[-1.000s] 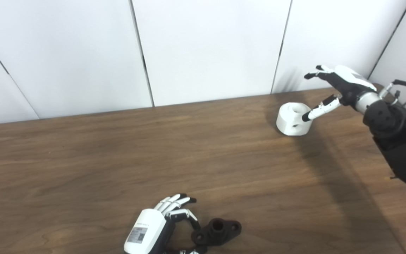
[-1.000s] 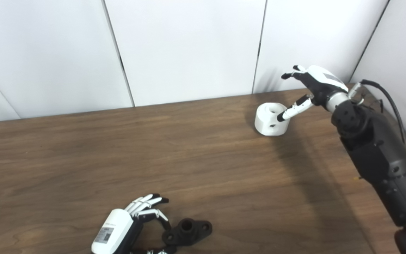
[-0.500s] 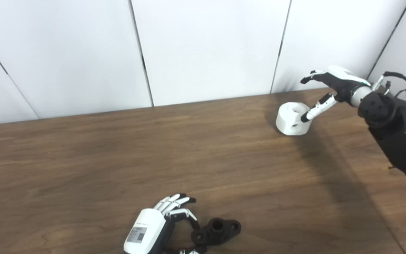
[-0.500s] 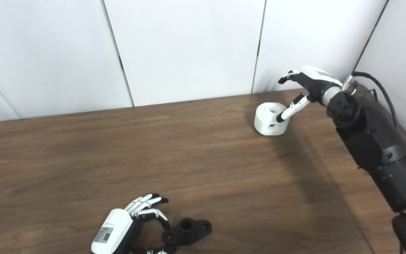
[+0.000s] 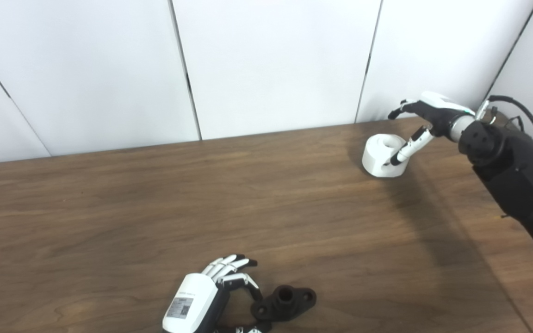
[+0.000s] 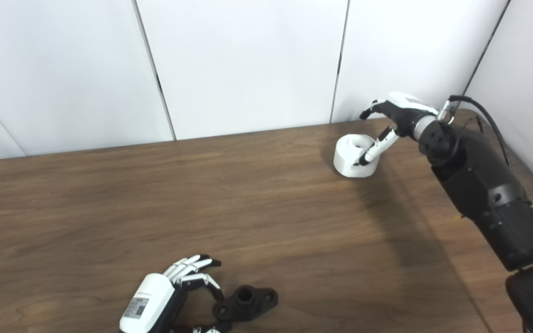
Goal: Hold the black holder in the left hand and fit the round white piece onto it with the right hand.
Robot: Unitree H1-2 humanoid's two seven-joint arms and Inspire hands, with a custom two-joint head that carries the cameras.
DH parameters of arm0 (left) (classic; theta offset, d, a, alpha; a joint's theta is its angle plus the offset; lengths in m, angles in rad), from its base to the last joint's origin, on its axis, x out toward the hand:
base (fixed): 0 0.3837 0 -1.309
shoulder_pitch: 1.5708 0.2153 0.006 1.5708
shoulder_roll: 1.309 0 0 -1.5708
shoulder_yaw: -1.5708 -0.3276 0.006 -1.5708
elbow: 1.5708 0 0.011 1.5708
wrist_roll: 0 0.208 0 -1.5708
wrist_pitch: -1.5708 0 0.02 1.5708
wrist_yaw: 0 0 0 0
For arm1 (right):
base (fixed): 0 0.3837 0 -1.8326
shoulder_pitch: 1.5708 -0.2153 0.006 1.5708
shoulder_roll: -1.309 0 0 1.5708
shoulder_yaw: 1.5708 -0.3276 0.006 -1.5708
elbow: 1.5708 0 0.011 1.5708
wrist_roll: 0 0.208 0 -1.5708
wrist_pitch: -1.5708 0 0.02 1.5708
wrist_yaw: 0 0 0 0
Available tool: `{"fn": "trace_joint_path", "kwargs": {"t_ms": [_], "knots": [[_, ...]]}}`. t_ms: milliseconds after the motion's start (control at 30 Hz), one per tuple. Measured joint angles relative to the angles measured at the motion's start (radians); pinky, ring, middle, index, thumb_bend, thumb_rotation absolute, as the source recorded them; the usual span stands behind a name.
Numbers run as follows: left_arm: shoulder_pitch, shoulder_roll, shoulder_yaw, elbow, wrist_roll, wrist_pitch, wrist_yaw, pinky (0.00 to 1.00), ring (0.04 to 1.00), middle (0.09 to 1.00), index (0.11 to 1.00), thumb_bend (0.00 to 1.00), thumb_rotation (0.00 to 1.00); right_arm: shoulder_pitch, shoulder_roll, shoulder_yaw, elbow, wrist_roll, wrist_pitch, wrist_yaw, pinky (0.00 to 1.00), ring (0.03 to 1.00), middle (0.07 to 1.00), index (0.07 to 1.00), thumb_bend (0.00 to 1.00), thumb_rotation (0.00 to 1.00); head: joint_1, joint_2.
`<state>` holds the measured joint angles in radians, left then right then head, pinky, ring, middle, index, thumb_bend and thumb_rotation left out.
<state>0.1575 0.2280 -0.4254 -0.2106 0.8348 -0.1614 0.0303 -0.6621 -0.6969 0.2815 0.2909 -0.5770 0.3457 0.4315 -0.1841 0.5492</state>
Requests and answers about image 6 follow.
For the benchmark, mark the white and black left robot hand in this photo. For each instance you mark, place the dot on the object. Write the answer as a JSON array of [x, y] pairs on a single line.
[[153, 298]]

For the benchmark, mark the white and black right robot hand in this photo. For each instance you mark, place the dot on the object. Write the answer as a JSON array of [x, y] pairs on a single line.
[[405, 113]]

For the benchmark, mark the round white cylinder piece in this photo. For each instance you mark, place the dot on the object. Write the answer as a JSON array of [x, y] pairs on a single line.
[[347, 159]]

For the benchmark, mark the black flanged holder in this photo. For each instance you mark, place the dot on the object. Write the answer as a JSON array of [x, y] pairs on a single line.
[[248, 305]]

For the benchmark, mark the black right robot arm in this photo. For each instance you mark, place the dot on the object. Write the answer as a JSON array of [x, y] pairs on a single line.
[[488, 189]]

